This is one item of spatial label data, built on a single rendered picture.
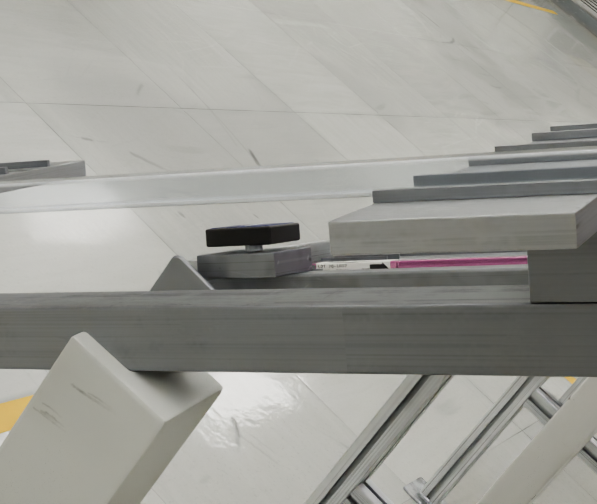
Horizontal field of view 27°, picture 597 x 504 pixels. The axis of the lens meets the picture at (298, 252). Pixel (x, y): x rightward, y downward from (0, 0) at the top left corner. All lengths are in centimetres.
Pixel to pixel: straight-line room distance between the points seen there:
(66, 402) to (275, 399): 179
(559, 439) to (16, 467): 135
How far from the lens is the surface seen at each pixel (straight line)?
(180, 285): 82
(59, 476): 60
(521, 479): 192
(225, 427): 219
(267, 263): 80
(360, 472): 163
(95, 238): 247
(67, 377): 58
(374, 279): 80
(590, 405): 187
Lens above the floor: 111
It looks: 22 degrees down
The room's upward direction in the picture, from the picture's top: 36 degrees clockwise
